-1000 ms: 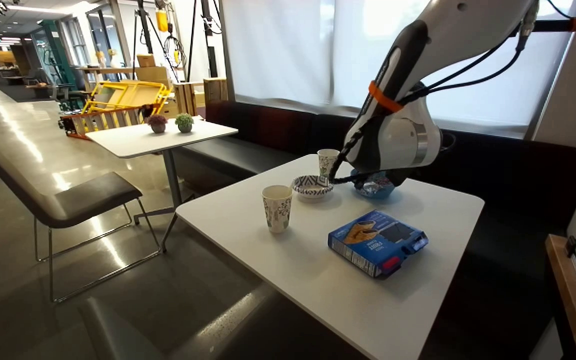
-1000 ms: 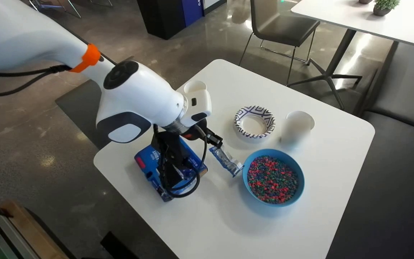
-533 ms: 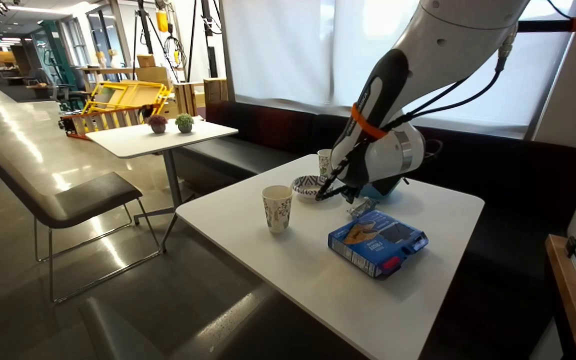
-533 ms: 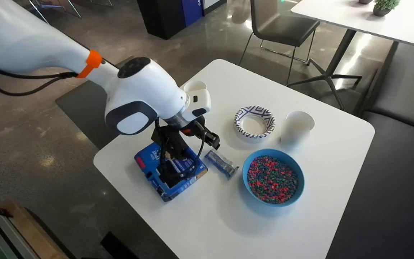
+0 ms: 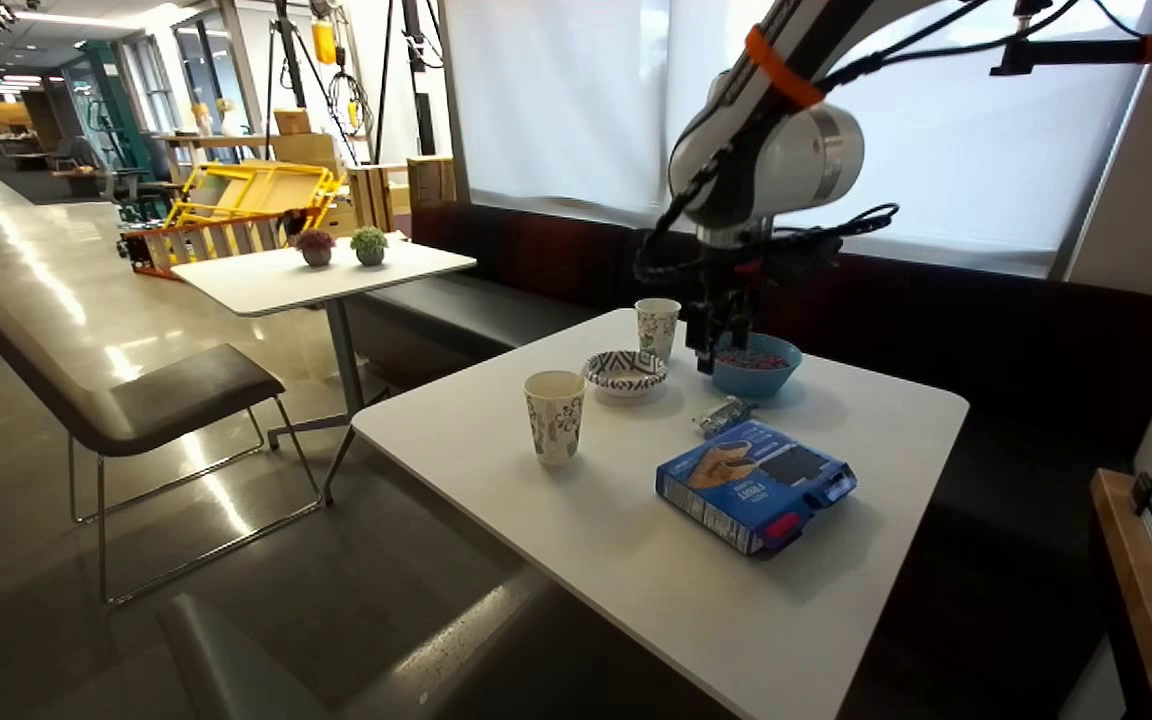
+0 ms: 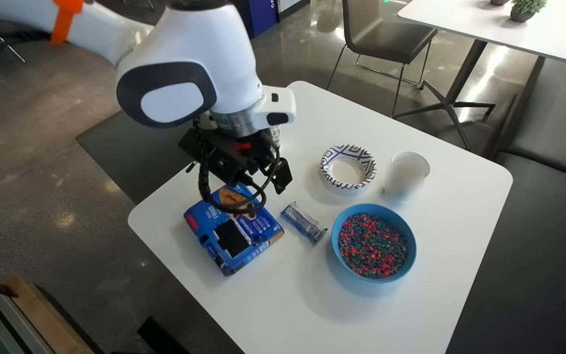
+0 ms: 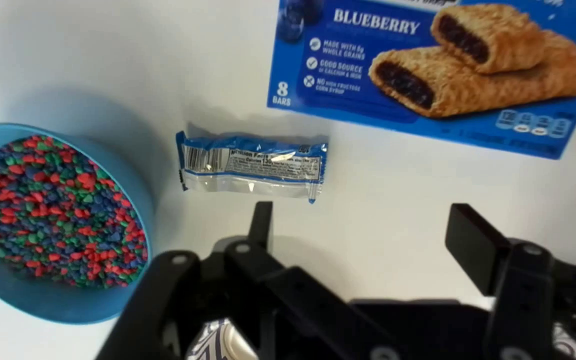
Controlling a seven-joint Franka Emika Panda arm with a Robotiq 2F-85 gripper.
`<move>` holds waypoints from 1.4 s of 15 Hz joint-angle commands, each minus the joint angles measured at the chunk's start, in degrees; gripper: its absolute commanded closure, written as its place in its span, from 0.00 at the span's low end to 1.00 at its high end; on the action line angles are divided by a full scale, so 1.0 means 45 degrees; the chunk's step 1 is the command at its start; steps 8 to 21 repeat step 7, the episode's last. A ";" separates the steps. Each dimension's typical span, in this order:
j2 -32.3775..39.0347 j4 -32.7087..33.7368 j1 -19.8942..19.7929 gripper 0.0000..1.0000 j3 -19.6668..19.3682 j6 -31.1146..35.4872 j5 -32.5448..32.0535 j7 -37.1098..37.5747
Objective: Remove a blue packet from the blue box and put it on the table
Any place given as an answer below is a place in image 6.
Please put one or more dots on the heap of colourful candy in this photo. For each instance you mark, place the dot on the heap of colourful candy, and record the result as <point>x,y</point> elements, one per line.
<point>373,246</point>

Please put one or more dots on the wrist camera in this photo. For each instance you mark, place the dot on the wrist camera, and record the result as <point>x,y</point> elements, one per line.
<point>195,145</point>

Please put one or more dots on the white table with black base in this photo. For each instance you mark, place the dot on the white table with black base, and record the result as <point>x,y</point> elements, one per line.
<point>548,29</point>

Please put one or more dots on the blue patterned paper bowl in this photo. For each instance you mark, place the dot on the blue patterned paper bowl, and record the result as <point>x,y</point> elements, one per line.
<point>348,169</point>

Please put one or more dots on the blue snack box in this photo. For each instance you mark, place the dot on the blue snack box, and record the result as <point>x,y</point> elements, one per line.
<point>243,236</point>

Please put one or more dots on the blue plastic bowl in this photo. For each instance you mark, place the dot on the blue plastic bowl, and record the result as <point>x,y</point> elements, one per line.
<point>346,216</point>

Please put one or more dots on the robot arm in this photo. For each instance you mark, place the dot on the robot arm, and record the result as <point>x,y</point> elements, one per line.
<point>192,44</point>

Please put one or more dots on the white paper cup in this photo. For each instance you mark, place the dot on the white paper cup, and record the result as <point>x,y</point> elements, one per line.
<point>405,179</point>

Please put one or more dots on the blue snack packet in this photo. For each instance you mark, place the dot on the blue snack packet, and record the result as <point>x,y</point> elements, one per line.
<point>303,222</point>

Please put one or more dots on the dark chair with metal legs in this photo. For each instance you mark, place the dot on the dark chair with metal legs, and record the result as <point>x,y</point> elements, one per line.
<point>386,34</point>

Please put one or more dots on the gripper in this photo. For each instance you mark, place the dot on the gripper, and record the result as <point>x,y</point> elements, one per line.
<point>251,156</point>

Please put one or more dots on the grey upholstered bench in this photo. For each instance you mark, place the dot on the grey upholstered bench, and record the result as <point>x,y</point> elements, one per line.
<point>126,152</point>
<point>548,236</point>

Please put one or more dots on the small potted plant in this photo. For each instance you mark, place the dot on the small potted plant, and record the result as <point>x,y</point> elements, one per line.
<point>526,9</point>

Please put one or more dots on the blue cabinet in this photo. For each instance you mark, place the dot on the blue cabinet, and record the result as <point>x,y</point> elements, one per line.
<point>261,12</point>

